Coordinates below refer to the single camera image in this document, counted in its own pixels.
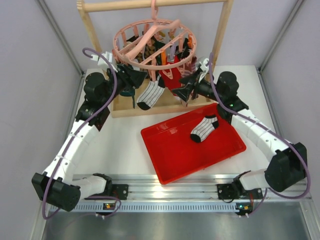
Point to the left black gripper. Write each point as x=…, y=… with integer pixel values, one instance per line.
x=131, y=78

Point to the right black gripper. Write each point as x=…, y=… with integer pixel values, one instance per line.
x=184, y=93

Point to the dark green sock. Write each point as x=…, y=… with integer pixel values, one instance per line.
x=129, y=94

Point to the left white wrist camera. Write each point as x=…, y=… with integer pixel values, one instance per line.
x=102, y=63

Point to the wooden hanger rack frame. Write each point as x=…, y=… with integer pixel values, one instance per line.
x=167, y=103

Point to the maroon striped beige sock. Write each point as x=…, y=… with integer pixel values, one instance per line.
x=190, y=79

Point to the black white striped sock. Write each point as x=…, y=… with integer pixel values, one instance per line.
x=185, y=50

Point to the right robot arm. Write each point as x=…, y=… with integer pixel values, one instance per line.
x=287, y=162

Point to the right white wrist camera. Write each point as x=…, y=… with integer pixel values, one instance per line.
x=203, y=65

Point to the red santa sock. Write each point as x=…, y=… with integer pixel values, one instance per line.
x=171, y=78

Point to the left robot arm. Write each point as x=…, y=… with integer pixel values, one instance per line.
x=56, y=186

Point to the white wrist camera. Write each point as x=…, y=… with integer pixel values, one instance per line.
x=203, y=65
x=102, y=63

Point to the pink round clip hanger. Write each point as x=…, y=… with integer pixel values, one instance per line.
x=131, y=40

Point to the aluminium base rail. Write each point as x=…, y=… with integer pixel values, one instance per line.
x=192, y=194

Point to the black yellow argyle sock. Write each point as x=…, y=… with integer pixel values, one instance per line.
x=149, y=49

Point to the red plastic tray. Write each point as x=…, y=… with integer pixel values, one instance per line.
x=175, y=155

